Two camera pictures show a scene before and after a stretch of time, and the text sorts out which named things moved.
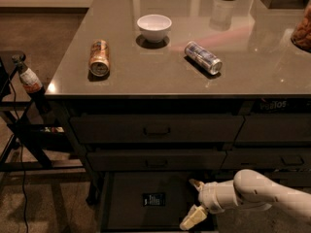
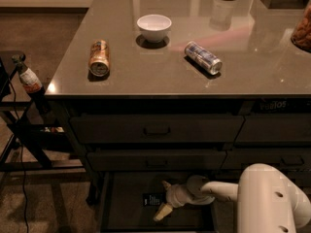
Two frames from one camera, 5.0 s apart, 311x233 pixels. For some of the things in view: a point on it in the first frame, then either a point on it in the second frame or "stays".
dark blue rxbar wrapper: (154, 199) stays
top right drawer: (275, 127) stays
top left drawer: (156, 129) stays
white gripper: (208, 195) to (174, 195)
